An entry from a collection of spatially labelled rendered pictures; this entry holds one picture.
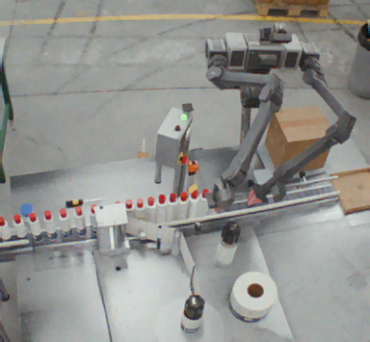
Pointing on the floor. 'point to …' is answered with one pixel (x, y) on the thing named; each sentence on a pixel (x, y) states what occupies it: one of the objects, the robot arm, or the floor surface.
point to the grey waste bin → (360, 72)
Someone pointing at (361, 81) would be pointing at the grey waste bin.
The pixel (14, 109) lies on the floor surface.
